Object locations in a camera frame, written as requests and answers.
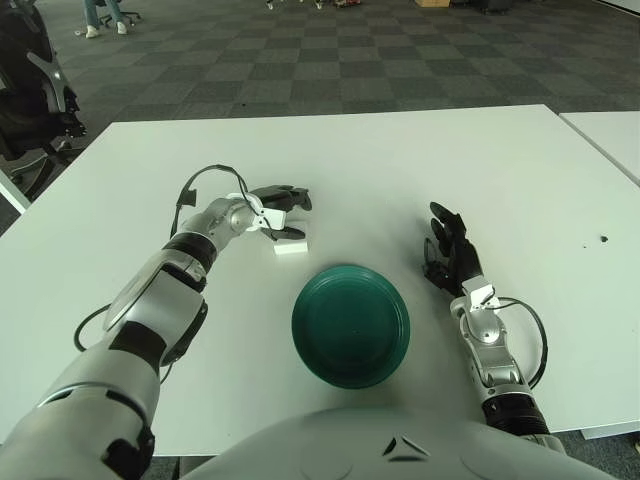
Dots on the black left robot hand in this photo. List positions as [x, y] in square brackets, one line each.
[275, 197]

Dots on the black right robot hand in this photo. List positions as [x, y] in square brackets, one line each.
[457, 252]

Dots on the white charger block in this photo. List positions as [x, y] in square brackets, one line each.
[291, 248]

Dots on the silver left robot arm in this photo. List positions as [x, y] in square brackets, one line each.
[150, 310]

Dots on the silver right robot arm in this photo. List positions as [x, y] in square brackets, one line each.
[487, 340]

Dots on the dark green round plate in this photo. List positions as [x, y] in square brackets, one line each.
[350, 330]

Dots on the colourful small floor items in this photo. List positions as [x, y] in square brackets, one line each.
[340, 3]

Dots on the grey robot torso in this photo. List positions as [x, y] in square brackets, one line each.
[325, 445]

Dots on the black swivel chair base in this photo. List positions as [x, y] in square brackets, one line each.
[107, 20]

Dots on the cardboard box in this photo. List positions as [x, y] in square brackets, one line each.
[432, 3]

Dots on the person legs in jeans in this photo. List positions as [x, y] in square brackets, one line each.
[90, 12]

